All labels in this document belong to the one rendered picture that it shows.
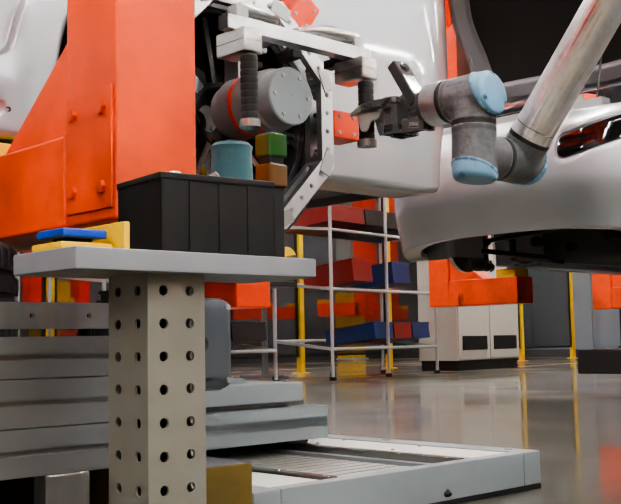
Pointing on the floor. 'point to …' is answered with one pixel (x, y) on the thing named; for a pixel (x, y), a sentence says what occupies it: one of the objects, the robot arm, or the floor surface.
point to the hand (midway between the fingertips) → (360, 112)
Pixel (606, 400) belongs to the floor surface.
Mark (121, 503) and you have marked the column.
